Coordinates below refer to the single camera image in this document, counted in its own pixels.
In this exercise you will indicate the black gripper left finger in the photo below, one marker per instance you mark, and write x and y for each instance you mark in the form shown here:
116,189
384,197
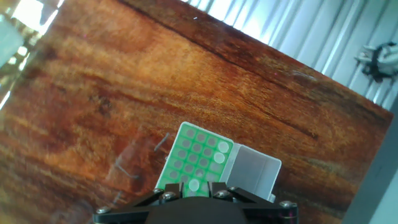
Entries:
161,196

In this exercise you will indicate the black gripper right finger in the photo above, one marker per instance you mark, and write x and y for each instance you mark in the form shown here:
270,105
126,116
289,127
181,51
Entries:
230,194

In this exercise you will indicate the glossy brown wooden board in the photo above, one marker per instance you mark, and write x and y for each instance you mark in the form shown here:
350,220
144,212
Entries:
186,93

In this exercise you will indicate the aluminium post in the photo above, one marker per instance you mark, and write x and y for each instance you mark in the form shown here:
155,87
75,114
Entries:
388,59

